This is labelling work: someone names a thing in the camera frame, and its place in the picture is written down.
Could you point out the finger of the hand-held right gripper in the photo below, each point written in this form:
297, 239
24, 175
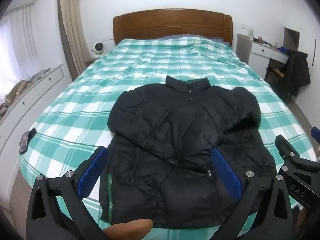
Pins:
316, 140
283, 146

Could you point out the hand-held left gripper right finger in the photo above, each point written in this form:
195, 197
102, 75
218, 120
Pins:
226, 172

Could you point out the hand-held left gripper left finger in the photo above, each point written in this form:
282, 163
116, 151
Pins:
93, 170

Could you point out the black puffer jacket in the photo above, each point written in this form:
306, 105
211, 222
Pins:
175, 130

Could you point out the pile of clothes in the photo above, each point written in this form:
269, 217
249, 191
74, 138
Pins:
15, 92

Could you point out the dark coat on chair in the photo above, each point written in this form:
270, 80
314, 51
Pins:
296, 72

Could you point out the small black device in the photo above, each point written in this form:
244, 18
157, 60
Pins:
32, 133

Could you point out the smartphone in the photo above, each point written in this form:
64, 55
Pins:
24, 142

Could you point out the wooden chair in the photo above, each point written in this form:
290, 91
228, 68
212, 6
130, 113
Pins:
276, 71

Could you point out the white drawer cabinet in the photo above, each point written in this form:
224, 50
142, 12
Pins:
37, 97

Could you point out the blue item on desk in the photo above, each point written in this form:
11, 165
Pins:
283, 50

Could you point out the white desk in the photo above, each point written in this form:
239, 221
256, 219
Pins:
257, 52

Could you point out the dark nightstand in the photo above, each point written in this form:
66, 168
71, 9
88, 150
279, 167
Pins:
91, 61

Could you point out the grey papers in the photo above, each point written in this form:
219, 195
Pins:
40, 75

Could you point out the clear bottle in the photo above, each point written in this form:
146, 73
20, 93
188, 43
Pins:
251, 34

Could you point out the green plaid bedsheet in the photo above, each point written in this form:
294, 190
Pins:
150, 62

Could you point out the small white fan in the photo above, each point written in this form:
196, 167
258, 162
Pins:
98, 48

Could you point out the sheer white curtain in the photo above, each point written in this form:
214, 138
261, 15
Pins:
22, 47

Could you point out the beige curtain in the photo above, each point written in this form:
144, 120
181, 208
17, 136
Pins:
72, 30

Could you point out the wooden bed headboard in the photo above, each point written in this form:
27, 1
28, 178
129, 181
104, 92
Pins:
172, 25

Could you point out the grey wall panel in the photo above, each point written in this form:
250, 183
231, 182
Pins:
292, 38

